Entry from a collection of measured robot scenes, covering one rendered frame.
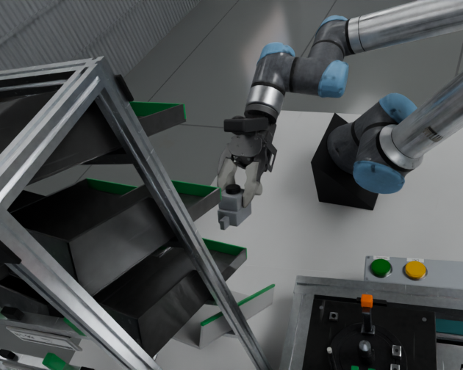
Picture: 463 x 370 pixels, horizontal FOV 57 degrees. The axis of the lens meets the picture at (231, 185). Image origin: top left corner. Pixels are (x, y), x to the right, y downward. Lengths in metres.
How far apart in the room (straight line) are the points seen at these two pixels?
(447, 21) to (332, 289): 0.59
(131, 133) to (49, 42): 3.57
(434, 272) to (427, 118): 0.33
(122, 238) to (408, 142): 0.66
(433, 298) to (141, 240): 0.65
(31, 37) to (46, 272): 3.58
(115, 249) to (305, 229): 0.80
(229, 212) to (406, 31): 0.50
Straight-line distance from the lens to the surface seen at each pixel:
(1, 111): 0.39
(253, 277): 1.16
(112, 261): 0.50
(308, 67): 0.91
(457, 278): 1.01
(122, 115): 0.44
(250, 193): 0.82
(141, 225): 0.52
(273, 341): 1.06
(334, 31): 1.00
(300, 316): 0.97
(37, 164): 0.35
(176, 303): 0.62
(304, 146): 1.47
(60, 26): 4.08
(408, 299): 0.97
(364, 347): 0.83
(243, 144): 0.86
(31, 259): 0.35
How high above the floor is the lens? 1.81
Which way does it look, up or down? 42 degrees down
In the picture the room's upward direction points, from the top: 22 degrees counter-clockwise
